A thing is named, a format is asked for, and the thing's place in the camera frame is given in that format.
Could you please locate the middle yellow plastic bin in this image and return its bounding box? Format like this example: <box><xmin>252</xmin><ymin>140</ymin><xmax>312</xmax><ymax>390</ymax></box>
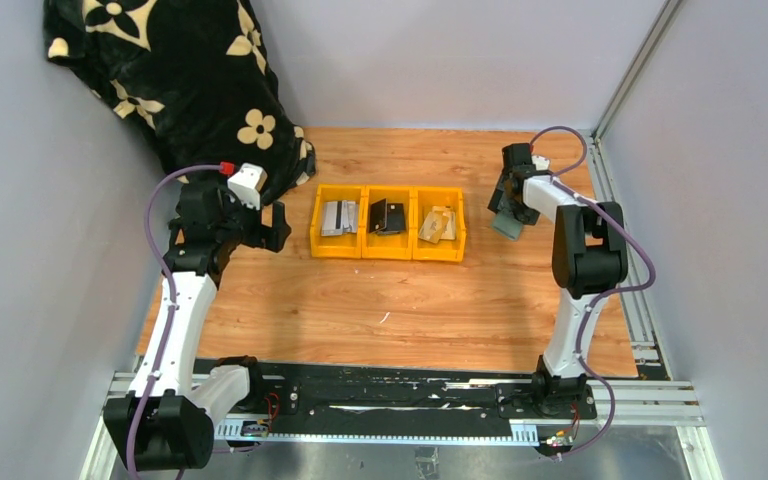
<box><xmin>362</xmin><ymin>185</ymin><xmax>417</xmax><ymax>260</ymax></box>

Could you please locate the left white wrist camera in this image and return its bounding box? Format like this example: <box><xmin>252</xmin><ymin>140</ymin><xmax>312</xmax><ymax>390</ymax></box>
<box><xmin>227</xmin><ymin>163</ymin><xmax>268</xmax><ymax>211</ymax></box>

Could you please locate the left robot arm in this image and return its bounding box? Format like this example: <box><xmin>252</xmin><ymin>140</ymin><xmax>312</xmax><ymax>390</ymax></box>
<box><xmin>102</xmin><ymin>183</ymin><xmax>292</xmax><ymax>479</ymax></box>

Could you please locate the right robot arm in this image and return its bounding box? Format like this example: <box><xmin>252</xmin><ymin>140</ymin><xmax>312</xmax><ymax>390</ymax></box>
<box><xmin>488</xmin><ymin>143</ymin><xmax>628</xmax><ymax>417</ymax></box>

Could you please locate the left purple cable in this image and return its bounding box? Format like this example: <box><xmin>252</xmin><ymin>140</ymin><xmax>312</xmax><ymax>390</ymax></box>
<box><xmin>124</xmin><ymin>160</ymin><xmax>236</xmax><ymax>480</ymax></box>

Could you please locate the left yellow plastic bin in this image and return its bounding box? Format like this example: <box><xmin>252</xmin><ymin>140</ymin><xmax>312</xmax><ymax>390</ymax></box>
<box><xmin>309</xmin><ymin>184</ymin><xmax>368</xmax><ymax>259</ymax></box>

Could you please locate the black floral blanket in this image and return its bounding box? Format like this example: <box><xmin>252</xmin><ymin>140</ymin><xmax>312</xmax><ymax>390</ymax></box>
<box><xmin>42</xmin><ymin>0</ymin><xmax>316</xmax><ymax>204</ymax></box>

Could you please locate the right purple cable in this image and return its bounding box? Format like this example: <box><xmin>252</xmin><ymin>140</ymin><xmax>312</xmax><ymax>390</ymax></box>
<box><xmin>528</xmin><ymin>125</ymin><xmax>657</xmax><ymax>458</ymax></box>

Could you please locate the aluminium frame post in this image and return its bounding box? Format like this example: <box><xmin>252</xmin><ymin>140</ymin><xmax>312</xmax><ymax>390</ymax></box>
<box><xmin>593</xmin><ymin>0</ymin><xmax>685</xmax><ymax>140</ymax></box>

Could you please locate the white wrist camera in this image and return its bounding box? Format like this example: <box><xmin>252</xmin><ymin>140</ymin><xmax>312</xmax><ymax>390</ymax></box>
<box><xmin>227</xmin><ymin>163</ymin><xmax>268</xmax><ymax>211</ymax></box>
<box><xmin>531</xmin><ymin>155</ymin><xmax>551</xmax><ymax>171</ymax></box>

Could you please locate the black cards stack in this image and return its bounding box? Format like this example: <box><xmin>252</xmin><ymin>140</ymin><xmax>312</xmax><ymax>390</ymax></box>
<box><xmin>368</xmin><ymin>199</ymin><xmax>407</xmax><ymax>236</ymax></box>

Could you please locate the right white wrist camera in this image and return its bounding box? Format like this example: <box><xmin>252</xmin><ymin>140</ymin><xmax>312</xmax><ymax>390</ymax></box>
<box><xmin>531</xmin><ymin>155</ymin><xmax>551</xmax><ymax>171</ymax></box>

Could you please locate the green card holder wallet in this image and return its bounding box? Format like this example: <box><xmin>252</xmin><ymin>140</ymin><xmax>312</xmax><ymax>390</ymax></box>
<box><xmin>491</xmin><ymin>212</ymin><xmax>524</xmax><ymax>241</ymax></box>

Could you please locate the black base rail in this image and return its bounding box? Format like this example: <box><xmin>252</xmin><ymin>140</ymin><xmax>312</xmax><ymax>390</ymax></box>
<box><xmin>102</xmin><ymin>358</ymin><xmax>707</xmax><ymax>446</ymax></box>

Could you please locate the silver cards stack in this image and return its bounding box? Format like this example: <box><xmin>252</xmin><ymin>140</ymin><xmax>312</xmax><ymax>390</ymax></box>
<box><xmin>320</xmin><ymin>200</ymin><xmax>359</xmax><ymax>237</ymax></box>

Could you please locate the purple cable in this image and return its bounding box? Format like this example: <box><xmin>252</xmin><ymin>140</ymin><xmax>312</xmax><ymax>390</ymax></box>
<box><xmin>528</xmin><ymin>125</ymin><xmax>657</xmax><ymax>458</ymax></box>
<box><xmin>124</xmin><ymin>160</ymin><xmax>236</xmax><ymax>480</ymax></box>

